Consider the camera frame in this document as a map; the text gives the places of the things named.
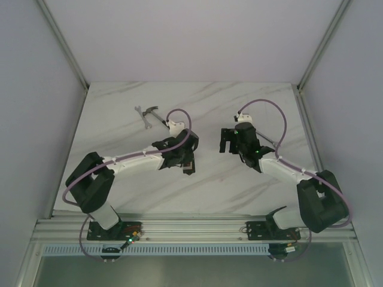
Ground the black fuse box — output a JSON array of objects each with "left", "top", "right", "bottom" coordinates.
[{"left": 181, "top": 152, "right": 196, "bottom": 176}]

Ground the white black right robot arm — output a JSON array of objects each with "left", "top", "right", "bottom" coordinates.
[{"left": 220, "top": 122, "right": 351, "bottom": 239}]

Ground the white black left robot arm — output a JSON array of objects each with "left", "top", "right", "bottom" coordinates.
[{"left": 63, "top": 129, "right": 199, "bottom": 240}]

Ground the silver wrench right side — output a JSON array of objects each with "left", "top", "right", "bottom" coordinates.
[{"left": 256, "top": 131, "right": 277, "bottom": 147}]

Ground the silver wrench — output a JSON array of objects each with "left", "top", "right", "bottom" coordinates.
[
  {"left": 256, "top": 131, "right": 277, "bottom": 147},
  {"left": 135, "top": 106, "right": 152, "bottom": 129}
]

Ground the silver wrench left side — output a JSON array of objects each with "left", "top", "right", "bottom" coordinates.
[{"left": 135, "top": 106, "right": 152, "bottom": 129}]

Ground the black handle claw hammer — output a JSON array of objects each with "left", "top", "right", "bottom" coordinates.
[{"left": 142, "top": 106, "right": 168, "bottom": 128}]

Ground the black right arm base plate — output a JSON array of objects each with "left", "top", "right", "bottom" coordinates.
[{"left": 245, "top": 221, "right": 301, "bottom": 241}]

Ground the white slotted cable duct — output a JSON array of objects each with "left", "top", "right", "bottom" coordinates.
[{"left": 42, "top": 243, "right": 270, "bottom": 257}]

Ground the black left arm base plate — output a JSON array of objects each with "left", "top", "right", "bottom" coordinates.
[{"left": 87, "top": 221, "right": 142, "bottom": 241}]

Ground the aluminium mounting rail frame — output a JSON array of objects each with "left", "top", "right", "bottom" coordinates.
[{"left": 29, "top": 83, "right": 358, "bottom": 243}]

